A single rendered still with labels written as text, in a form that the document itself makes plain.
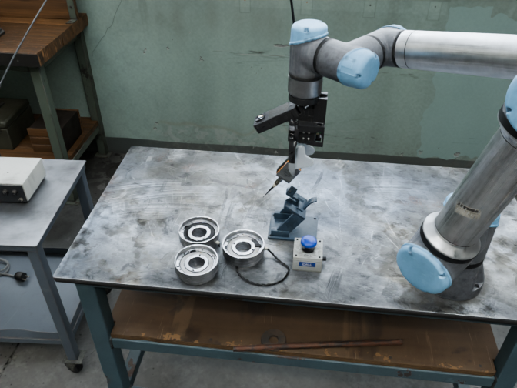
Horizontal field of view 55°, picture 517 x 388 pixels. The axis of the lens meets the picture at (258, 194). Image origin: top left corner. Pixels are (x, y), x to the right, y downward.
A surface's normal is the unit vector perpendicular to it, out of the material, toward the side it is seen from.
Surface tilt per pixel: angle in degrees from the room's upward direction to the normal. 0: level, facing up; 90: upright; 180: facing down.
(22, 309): 0
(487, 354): 0
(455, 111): 90
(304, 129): 90
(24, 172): 0
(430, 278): 97
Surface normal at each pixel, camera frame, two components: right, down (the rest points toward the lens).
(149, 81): -0.11, 0.60
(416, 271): -0.73, 0.51
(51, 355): 0.00, -0.79
